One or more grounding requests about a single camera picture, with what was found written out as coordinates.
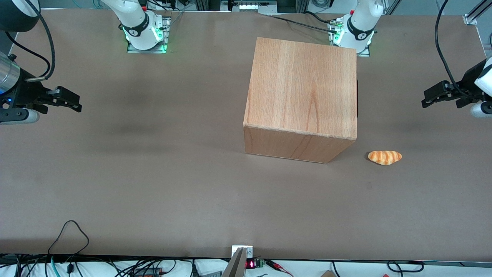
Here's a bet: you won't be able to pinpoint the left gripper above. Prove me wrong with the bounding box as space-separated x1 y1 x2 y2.
422 57 492 108

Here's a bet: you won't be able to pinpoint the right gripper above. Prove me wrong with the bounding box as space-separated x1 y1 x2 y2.
0 76 82 114

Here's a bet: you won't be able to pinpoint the light wooden drawer cabinet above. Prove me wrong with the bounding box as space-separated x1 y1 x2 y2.
243 37 358 164

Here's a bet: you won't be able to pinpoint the toy bread roll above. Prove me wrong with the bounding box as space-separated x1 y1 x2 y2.
368 150 402 166

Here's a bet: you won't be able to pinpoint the black and orange adapter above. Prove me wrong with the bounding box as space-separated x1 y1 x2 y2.
133 267 162 277

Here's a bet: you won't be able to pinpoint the black device with white lights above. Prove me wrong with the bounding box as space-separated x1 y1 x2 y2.
221 0 277 13

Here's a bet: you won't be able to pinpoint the red and black test leads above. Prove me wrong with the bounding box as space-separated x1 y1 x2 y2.
265 260 294 277

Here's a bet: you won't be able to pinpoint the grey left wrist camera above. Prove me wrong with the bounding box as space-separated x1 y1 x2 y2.
470 102 492 118

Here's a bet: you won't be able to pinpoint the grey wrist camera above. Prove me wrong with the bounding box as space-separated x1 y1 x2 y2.
0 108 40 125
470 102 492 118

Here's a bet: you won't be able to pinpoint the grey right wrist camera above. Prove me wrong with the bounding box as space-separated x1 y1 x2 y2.
0 108 40 125

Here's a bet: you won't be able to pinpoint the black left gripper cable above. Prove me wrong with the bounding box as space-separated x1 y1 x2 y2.
435 0 473 99

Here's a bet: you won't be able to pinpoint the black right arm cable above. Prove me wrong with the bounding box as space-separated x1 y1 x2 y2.
37 10 55 82
5 32 52 77

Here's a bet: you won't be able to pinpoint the aluminium frame profile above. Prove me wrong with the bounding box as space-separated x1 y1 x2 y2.
463 0 492 25

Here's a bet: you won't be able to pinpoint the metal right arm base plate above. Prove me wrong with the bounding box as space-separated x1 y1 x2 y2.
127 15 172 54

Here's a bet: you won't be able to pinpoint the black looped cable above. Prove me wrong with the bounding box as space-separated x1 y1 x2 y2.
47 220 90 274

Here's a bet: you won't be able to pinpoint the black cable on table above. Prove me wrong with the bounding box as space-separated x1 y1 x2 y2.
268 15 338 33
304 11 341 24

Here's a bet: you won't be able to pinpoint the black coiled cable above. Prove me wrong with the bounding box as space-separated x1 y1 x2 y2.
387 261 424 273

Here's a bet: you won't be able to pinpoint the grey aluminium post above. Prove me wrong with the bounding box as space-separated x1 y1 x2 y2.
222 247 247 277

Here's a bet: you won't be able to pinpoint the silver metal bracket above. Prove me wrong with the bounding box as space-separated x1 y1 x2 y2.
231 245 254 259

